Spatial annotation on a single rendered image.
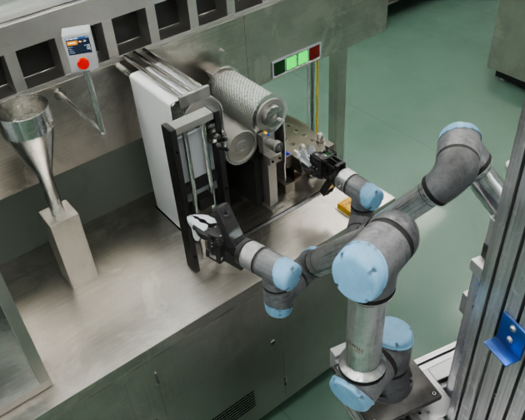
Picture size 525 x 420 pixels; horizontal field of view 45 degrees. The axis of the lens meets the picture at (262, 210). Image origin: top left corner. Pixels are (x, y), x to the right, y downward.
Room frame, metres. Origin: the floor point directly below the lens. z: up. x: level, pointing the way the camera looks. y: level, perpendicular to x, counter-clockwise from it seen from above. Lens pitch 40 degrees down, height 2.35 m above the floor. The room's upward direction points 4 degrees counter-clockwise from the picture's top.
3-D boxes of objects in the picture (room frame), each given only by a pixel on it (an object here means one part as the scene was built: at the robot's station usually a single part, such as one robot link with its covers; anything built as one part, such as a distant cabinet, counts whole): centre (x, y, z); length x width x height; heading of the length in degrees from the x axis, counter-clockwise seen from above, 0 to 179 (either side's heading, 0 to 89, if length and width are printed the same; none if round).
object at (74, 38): (1.47, 0.42, 1.66); 0.07 x 0.07 x 0.10; 11
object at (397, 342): (1.02, -0.30, 0.98); 0.13 x 0.12 x 0.14; 138
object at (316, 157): (1.63, -0.23, 1.12); 0.12 x 0.08 x 0.09; 35
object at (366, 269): (0.92, -0.22, 1.19); 0.15 x 0.12 x 0.55; 138
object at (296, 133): (2.01, -0.10, 1.00); 0.40 x 0.16 x 0.06; 35
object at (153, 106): (1.70, 0.32, 1.17); 0.34 x 0.05 x 0.54; 35
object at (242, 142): (1.80, 0.12, 1.17); 0.26 x 0.12 x 0.12; 35
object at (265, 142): (1.72, -0.04, 1.05); 0.06 x 0.05 x 0.31; 35
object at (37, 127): (1.44, 0.60, 1.50); 0.14 x 0.14 x 0.06
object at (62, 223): (1.44, 0.60, 1.18); 0.14 x 0.14 x 0.57
